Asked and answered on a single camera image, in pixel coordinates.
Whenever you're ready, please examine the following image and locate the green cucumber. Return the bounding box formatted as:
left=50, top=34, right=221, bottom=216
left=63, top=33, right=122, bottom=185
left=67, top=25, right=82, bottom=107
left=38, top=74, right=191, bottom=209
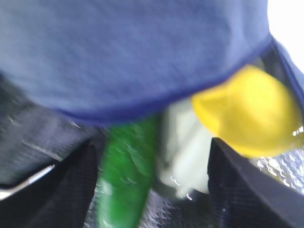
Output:
left=98, top=116, right=160, bottom=228

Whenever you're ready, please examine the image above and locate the green lidded food container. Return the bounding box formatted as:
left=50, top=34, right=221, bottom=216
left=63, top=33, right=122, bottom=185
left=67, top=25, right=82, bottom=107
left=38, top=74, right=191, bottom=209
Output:
left=157, top=99, right=212, bottom=201

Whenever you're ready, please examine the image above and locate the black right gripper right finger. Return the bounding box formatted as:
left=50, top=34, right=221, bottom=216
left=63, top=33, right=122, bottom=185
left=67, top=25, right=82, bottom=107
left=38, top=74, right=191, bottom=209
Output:
left=208, top=138, right=304, bottom=228

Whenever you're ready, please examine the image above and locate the navy blue lunch bag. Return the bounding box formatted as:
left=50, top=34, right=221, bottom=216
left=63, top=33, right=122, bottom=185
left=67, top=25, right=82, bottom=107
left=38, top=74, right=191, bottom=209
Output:
left=0, top=0, right=304, bottom=228

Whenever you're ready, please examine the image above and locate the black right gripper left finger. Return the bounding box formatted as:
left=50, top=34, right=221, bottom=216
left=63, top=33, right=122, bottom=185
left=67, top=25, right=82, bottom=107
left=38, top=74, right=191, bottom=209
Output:
left=25, top=142, right=97, bottom=228

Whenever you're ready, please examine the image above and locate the yellow lemon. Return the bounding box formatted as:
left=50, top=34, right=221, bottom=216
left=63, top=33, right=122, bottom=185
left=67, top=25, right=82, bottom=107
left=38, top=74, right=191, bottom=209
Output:
left=192, top=65, right=304, bottom=158

